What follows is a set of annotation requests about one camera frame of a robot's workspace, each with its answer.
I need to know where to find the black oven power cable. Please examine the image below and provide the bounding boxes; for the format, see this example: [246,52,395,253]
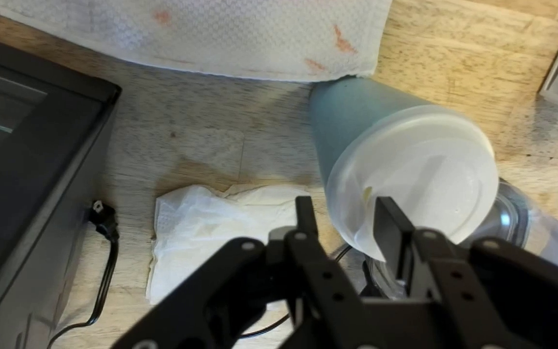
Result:
[44,197,122,349]

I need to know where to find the stained white cloth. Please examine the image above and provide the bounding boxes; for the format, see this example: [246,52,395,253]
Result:
[0,0,393,85]

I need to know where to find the black toaster oven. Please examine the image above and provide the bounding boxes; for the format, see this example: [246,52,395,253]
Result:
[0,30,124,341]

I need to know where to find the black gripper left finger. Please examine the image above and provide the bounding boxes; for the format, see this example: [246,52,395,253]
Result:
[292,193,323,261]

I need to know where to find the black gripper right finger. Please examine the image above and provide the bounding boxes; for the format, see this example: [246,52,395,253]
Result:
[372,195,418,286]

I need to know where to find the grey cup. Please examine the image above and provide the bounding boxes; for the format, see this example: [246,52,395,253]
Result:
[308,73,426,195]

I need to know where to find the crumpled white paper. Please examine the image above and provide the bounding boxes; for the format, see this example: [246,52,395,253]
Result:
[145,182,333,306]

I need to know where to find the white coffee cup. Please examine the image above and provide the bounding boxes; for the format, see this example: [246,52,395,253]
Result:
[323,104,501,263]

